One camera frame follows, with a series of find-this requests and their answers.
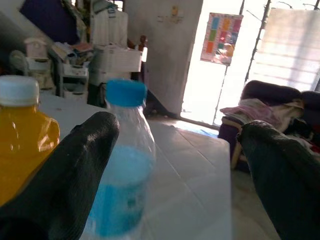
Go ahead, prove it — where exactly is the white hanging shirt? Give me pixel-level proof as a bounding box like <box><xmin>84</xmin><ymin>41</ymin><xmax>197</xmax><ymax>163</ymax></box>
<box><xmin>90</xmin><ymin>9</ymin><xmax>129</xmax><ymax>48</ymax></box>

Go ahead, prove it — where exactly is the cluttered white shelf rack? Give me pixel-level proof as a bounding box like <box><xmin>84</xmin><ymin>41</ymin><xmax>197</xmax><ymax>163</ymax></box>
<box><xmin>53</xmin><ymin>49</ymin><xmax>90</xmax><ymax>101</ymax></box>

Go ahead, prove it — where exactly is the pink toy house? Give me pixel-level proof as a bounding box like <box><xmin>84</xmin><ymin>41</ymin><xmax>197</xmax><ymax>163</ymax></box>
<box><xmin>24</xmin><ymin>37</ymin><xmax>49</xmax><ymax>60</ymax></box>

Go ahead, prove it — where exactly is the dark blue board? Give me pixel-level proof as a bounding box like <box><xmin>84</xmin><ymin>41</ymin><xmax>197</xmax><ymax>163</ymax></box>
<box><xmin>19</xmin><ymin>0</ymin><xmax>81</xmax><ymax>46</ymax></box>

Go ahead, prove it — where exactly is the orange juice bottle white cap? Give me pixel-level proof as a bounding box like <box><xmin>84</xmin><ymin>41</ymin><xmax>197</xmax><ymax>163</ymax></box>
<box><xmin>0</xmin><ymin>74</ymin><xmax>61</xmax><ymax>207</ymax></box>

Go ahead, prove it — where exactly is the dark armchair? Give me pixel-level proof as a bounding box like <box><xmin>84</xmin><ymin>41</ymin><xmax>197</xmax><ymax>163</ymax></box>
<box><xmin>217</xmin><ymin>79</ymin><xmax>320</xmax><ymax>173</ymax></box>

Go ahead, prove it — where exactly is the colourful grid poster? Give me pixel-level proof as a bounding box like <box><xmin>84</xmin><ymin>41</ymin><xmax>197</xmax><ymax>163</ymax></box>
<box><xmin>199</xmin><ymin>12</ymin><xmax>244</xmax><ymax>66</ymax></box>

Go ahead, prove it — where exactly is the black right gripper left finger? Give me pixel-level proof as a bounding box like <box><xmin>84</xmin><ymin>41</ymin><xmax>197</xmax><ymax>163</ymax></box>
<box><xmin>0</xmin><ymin>111</ymin><xmax>120</xmax><ymax>240</ymax></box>

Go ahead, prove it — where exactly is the white curtain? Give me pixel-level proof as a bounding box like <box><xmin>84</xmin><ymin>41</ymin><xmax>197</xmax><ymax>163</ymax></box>
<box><xmin>249</xmin><ymin>7</ymin><xmax>320</xmax><ymax>92</ymax></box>

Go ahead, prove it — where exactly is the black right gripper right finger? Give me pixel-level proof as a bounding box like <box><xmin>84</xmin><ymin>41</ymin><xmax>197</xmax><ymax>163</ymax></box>
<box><xmin>236</xmin><ymin>119</ymin><xmax>320</xmax><ymax>240</ymax></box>

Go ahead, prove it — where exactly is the blue cap water bottle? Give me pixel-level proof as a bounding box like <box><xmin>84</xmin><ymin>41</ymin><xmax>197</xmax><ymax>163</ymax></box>
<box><xmin>81</xmin><ymin>78</ymin><xmax>157</xmax><ymax>240</ymax></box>

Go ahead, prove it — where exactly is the pink cloth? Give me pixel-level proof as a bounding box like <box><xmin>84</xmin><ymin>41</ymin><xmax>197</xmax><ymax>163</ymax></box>
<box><xmin>219</xmin><ymin>97</ymin><xmax>305</xmax><ymax>131</ymax></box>

